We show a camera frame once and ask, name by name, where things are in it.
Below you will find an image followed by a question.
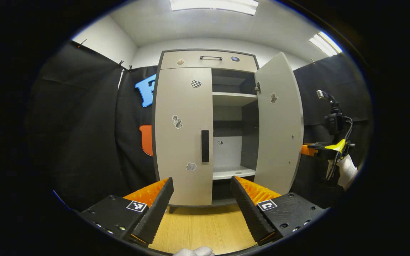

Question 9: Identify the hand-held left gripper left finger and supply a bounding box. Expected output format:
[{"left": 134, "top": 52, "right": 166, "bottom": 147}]
[{"left": 80, "top": 177, "right": 174, "bottom": 246}]

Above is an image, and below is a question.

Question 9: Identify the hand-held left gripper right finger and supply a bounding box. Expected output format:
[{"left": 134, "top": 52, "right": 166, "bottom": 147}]
[{"left": 230, "top": 176, "right": 328, "bottom": 246}]

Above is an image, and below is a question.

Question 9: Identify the beige shoe cabinet door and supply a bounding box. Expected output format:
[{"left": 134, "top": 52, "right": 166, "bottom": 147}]
[
  {"left": 154, "top": 68, "right": 214, "bottom": 207},
  {"left": 254, "top": 52, "right": 304, "bottom": 195}
]

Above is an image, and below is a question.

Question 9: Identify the beige double-door shoe cabinet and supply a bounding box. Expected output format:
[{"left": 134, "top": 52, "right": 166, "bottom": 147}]
[{"left": 152, "top": 49, "right": 305, "bottom": 214}]

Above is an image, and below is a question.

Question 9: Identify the white cabinet shelf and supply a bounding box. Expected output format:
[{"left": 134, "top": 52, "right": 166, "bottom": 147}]
[
  {"left": 212, "top": 92, "right": 258, "bottom": 106},
  {"left": 212, "top": 165, "right": 256, "bottom": 180}
]

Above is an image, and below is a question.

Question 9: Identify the beige cabinet drawer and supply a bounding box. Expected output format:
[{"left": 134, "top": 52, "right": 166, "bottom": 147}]
[{"left": 160, "top": 50, "right": 259, "bottom": 73}]

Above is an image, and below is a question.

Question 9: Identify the small ceiling light panel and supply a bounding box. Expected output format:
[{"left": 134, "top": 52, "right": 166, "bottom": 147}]
[{"left": 309, "top": 31, "right": 343, "bottom": 57}]

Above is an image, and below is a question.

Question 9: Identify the black backdrop cloth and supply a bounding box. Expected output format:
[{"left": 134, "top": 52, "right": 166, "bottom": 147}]
[{"left": 25, "top": 40, "right": 374, "bottom": 212}]

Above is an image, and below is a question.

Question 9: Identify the large ceiling light panel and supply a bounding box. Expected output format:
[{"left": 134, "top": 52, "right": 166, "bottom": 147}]
[{"left": 169, "top": 0, "right": 259, "bottom": 15}]

